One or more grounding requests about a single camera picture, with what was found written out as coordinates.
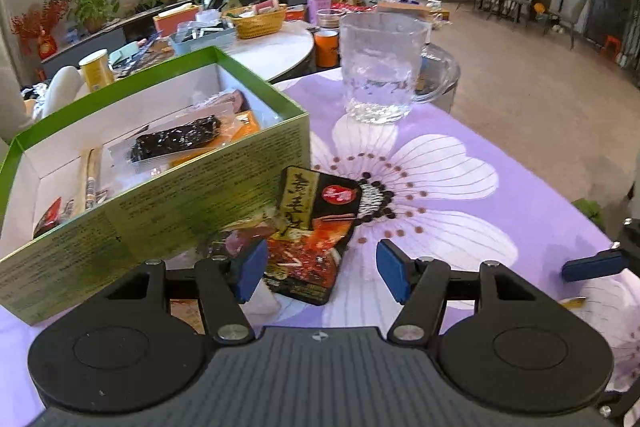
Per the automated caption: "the purple floral tablecloth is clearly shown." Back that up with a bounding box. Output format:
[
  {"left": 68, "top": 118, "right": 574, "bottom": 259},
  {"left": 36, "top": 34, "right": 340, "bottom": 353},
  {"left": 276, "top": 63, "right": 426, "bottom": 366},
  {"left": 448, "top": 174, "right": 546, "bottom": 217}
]
[{"left": 0, "top": 74, "right": 640, "bottom": 425}]

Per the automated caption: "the red berry plant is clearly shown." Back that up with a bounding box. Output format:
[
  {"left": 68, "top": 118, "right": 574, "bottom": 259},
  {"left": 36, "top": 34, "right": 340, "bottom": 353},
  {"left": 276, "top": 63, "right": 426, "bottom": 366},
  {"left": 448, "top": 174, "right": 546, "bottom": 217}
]
[{"left": 10, "top": 0, "right": 76, "bottom": 58}]

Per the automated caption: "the yellow can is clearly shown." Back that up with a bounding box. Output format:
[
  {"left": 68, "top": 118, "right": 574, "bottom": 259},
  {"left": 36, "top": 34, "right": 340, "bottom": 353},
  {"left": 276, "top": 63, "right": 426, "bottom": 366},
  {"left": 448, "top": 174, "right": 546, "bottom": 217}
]
[{"left": 79, "top": 49, "right": 116, "bottom": 94}]

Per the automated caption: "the orange snack packet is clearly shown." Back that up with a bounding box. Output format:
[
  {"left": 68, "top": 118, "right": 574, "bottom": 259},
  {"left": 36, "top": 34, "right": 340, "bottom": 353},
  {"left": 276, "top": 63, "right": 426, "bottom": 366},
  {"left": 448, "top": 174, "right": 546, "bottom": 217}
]
[{"left": 170, "top": 111, "right": 261, "bottom": 168}]

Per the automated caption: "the black red snack packet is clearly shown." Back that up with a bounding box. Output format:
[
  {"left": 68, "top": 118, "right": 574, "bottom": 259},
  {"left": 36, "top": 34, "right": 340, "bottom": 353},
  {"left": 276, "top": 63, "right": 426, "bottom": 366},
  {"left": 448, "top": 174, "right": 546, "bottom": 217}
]
[{"left": 262, "top": 166, "right": 362, "bottom": 305}]

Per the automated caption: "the blue tray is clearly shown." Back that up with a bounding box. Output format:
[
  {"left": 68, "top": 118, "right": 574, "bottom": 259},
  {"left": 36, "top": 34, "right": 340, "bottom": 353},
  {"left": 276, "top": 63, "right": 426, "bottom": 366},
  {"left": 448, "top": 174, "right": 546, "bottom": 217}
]
[{"left": 169, "top": 19, "right": 238, "bottom": 56}]

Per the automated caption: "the green cardboard box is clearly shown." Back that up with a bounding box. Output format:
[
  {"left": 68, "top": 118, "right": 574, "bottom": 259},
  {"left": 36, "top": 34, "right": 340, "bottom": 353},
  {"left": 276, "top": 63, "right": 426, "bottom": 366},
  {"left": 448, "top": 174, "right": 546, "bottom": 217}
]
[{"left": 0, "top": 46, "right": 312, "bottom": 327}]

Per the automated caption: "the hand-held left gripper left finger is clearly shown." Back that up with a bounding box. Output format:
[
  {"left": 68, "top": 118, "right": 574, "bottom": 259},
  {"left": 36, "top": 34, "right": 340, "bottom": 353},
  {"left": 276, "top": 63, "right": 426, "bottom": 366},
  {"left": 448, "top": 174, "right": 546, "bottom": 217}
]
[{"left": 102, "top": 238, "right": 270, "bottom": 346}]

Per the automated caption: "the white round coffee table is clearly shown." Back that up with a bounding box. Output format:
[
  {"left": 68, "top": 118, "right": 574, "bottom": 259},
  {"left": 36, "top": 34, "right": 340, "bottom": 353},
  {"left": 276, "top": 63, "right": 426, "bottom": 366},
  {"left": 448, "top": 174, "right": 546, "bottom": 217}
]
[{"left": 115, "top": 21, "right": 328, "bottom": 82}]

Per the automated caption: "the dark round side table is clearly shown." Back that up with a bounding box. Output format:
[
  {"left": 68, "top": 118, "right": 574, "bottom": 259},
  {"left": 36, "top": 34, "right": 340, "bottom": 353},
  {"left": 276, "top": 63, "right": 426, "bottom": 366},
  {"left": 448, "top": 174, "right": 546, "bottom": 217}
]
[{"left": 417, "top": 42, "right": 462, "bottom": 114}]

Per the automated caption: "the orange paper cup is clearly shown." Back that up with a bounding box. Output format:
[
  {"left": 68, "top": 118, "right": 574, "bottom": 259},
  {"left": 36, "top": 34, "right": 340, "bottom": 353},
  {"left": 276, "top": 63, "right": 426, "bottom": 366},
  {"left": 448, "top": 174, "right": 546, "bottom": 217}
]
[{"left": 314, "top": 29, "right": 343, "bottom": 68}]

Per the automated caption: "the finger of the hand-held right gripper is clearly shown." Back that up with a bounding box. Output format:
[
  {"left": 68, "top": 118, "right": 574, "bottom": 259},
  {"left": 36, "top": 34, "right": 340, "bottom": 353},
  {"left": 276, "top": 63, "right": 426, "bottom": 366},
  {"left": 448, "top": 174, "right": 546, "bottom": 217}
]
[{"left": 560, "top": 251, "right": 630, "bottom": 284}]

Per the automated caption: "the orange tissue box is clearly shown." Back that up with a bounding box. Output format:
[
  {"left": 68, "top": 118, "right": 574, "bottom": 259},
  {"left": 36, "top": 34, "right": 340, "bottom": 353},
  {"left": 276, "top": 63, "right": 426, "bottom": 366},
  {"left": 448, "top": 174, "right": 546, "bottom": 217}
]
[{"left": 152, "top": 4, "right": 201, "bottom": 38}]

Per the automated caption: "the clear pink snack packet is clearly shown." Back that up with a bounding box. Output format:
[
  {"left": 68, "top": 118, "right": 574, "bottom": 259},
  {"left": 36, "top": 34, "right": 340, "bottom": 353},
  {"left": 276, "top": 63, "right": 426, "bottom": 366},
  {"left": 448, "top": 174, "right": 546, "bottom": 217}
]
[{"left": 215, "top": 217, "right": 281, "bottom": 258}]

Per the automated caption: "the dark clear snack packet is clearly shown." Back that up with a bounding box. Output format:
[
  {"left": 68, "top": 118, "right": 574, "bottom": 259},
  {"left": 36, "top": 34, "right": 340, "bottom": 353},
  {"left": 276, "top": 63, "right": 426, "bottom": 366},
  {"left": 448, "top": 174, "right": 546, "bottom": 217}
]
[{"left": 107, "top": 113, "right": 223, "bottom": 168}]

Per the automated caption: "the yellow woven basket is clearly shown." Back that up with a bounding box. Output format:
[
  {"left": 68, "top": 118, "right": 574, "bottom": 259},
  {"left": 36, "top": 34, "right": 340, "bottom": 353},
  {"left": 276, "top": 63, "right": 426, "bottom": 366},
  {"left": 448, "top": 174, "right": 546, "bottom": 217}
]
[{"left": 225, "top": 4, "right": 288, "bottom": 40}]

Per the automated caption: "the blue white carton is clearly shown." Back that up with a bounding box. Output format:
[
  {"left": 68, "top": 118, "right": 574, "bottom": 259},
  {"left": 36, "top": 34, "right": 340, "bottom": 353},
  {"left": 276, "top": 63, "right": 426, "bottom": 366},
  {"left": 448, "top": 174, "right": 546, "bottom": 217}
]
[{"left": 375, "top": 1, "right": 436, "bottom": 28}]

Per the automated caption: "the beige snack packet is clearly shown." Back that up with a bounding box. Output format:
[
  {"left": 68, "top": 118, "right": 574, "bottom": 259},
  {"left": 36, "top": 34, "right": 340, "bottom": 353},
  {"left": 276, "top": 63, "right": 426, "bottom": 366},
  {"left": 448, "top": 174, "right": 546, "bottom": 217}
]
[{"left": 75, "top": 148, "right": 103, "bottom": 212}]

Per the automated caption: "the clear glass mug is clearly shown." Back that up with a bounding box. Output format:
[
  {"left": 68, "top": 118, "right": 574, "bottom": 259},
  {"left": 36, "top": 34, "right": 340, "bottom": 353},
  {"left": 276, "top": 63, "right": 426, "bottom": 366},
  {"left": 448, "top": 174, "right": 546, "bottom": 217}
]
[{"left": 339, "top": 13, "right": 453, "bottom": 125}]

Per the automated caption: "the clear plastic cup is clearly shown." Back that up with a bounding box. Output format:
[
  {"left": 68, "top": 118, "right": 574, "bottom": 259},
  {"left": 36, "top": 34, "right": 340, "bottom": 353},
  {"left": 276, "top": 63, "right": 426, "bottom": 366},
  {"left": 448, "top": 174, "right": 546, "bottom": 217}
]
[{"left": 316, "top": 9, "right": 346, "bottom": 30}]

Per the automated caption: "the pink box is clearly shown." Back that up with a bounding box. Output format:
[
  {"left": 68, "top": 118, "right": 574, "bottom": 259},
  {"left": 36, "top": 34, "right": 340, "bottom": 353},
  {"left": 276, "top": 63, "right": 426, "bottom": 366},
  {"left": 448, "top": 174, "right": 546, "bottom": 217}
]
[{"left": 306, "top": 0, "right": 332, "bottom": 26}]

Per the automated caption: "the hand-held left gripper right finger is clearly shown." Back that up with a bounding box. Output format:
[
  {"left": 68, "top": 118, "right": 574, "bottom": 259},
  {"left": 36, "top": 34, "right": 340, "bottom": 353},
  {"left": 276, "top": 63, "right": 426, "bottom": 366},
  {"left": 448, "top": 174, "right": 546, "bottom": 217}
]
[{"left": 375, "top": 238, "right": 552, "bottom": 345}]

